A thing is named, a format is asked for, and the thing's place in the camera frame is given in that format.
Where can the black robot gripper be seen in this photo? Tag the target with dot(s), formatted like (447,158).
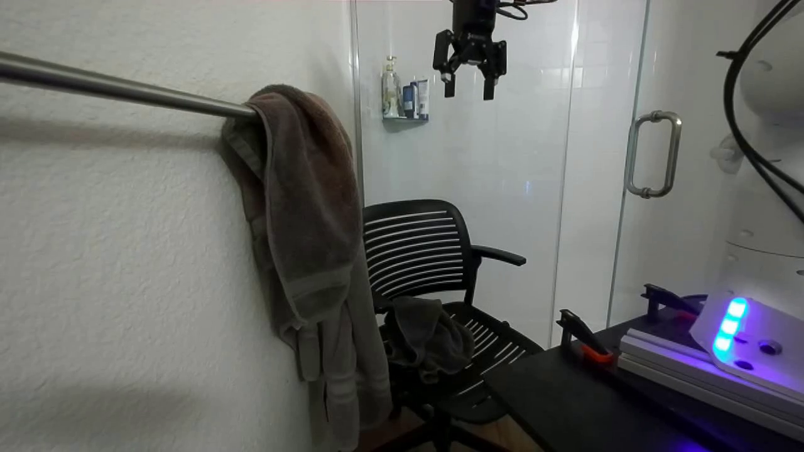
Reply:
(474,47)

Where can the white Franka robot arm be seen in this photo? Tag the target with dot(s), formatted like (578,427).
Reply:
(774,79)

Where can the glass shower door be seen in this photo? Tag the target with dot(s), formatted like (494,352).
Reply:
(670,235)

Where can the small shower shelf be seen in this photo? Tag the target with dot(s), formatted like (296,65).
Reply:
(405,122)

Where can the white green bottle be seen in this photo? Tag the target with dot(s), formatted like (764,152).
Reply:
(390,88)

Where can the black slatted office chair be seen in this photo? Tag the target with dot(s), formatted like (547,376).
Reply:
(418,251)

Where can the brown hanging towel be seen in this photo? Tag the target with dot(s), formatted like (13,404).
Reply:
(306,251)

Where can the dark crumpled cloth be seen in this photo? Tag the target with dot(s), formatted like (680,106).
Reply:
(429,335)

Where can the clear suction cup hook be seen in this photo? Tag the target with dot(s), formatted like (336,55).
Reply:
(727,155)

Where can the black orange clamp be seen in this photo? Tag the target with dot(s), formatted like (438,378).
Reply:
(586,342)

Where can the dark purple clamp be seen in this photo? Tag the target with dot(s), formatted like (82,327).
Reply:
(670,300)

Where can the device with blue light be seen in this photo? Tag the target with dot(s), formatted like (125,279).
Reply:
(694,365)

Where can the metal towel bar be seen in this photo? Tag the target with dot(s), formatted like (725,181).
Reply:
(101,87)

